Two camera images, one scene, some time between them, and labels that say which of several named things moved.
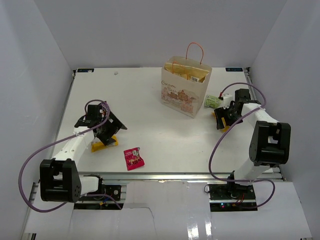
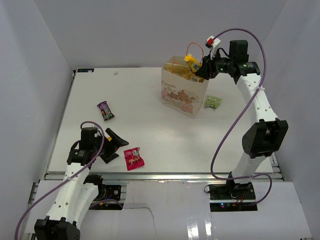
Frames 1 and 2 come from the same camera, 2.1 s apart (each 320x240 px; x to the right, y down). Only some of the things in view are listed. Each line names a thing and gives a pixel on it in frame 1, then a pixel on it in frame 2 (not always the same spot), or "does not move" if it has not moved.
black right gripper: x=220 y=112 -> x=208 y=67
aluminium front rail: x=157 y=176 does not move
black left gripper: x=115 y=126 -> x=115 y=143
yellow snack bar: x=226 y=127 -> x=193 y=63
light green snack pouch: x=211 y=102 does not move
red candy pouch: x=132 y=159 does not move
